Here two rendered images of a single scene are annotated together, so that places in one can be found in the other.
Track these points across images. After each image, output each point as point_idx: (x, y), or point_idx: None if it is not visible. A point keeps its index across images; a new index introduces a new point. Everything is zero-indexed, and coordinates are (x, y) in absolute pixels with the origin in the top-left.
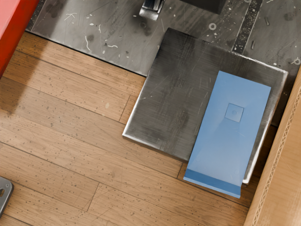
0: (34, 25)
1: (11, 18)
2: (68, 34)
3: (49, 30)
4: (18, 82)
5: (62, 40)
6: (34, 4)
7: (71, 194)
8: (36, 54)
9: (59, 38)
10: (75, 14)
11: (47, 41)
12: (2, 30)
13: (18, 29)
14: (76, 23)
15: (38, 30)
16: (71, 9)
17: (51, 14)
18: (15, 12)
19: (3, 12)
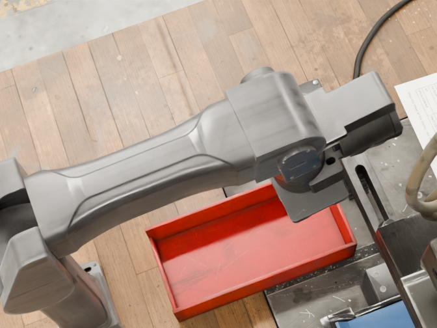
0: (274, 293)
1: (255, 282)
2: (291, 327)
3: (280, 309)
4: (219, 326)
5: (282, 327)
6: (289, 279)
7: None
8: (253, 318)
9: (281, 323)
10: (313, 315)
11: (270, 316)
12: (239, 286)
13: (255, 289)
14: (306, 324)
15: (272, 300)
16: (313, 309)
17: (295, 297)
18: (263, 280)
19: (261, 261)
